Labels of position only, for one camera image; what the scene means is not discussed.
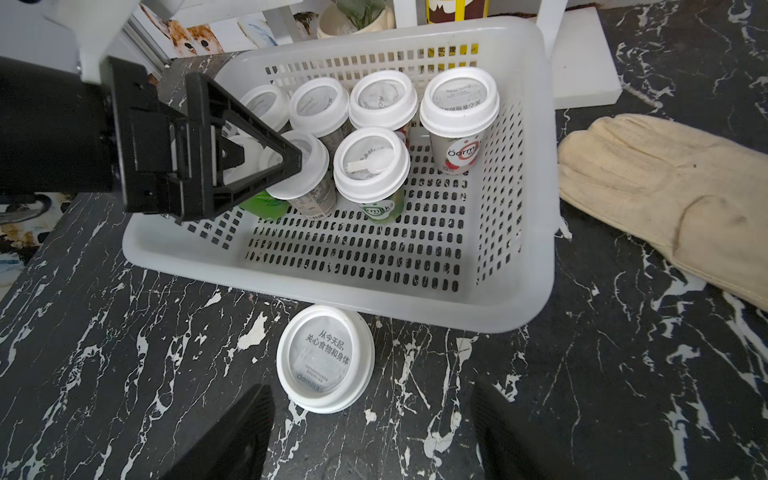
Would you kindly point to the yellow jar on shelf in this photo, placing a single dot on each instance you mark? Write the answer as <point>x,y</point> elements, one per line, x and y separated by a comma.
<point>444,11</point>

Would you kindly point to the yogurt cup row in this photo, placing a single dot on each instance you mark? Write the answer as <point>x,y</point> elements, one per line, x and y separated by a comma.
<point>459,105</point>
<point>271,105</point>
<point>312,191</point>
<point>260,204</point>
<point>371,166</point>
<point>386,99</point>
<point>321,108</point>
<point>325,358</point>

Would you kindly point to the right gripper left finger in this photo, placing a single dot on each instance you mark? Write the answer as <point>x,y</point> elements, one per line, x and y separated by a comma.
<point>236,446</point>

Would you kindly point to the white stepped display shelf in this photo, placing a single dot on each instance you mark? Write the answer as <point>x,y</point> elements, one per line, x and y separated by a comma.
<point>584,72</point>

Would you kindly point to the small green plant under shelf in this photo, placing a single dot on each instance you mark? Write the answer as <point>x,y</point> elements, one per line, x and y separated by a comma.
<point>357,17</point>

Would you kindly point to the yogurt cup front row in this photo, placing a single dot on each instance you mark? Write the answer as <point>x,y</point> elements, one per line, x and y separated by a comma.
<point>386,99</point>
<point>321,108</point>
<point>260,204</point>
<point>459,105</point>

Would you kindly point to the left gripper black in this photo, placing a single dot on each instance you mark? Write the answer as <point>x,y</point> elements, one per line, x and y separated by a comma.
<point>61,134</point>

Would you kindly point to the white plastic perforated basket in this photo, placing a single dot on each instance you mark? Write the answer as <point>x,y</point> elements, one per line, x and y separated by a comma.
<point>473,251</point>

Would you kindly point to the beige work glove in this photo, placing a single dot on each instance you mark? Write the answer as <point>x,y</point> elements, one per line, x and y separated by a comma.
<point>697,198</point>

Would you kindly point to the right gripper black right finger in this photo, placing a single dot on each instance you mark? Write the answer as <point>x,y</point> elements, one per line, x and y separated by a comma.
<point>511,446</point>

